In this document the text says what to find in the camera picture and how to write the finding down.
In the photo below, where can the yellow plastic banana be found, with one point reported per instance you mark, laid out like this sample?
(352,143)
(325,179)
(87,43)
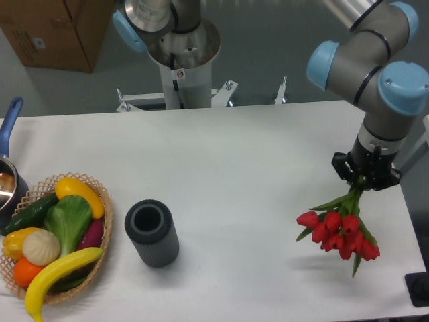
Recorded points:
(53,272)

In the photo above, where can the white plastic garlic bulb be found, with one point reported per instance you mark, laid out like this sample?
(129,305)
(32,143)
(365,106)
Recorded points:
(41,247)

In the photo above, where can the white metal mounting frame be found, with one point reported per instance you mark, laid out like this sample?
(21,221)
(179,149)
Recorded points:
(222,97)

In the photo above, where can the blue handled steel saucepan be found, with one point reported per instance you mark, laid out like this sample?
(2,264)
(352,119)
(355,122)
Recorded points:
(13,186)

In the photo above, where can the orange plastic orange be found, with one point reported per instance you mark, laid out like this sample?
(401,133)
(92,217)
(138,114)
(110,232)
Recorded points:
(25,271)

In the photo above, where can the black device at table edge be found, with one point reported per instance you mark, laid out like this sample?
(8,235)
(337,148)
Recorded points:
(417,285)

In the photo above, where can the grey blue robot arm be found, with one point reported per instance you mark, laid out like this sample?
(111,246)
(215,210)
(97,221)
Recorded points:
(392,94)

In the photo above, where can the green plastic lettuce leaf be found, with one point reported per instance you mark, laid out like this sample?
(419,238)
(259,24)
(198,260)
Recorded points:
(68,220)

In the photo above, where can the woven wicker basket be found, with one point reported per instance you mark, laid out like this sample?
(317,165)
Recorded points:
(75,282)

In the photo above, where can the yellow plastic bell pepper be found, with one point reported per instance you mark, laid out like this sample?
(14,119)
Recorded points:
(13,242)

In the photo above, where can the dark green plastic cucumber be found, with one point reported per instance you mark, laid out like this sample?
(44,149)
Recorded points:
(31,216)

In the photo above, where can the brown cardboard box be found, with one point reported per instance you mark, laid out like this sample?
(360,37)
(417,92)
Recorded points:
(63,35)

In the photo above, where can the dark grey ribbed vase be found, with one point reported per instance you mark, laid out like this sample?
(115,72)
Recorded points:
(150,227)

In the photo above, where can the red tulip bouquet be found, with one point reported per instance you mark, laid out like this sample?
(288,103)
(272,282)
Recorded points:
(337,225)

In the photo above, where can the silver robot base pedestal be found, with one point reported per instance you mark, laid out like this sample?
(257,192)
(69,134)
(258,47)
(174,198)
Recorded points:
(179,40)

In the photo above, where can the purple plastic eggplant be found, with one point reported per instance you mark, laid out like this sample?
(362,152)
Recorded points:
(93,236)

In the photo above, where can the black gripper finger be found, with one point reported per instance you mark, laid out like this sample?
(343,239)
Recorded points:
(344,167)
(385,179)

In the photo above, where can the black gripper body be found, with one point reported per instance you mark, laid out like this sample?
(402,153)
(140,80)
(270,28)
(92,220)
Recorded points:
(367,161)

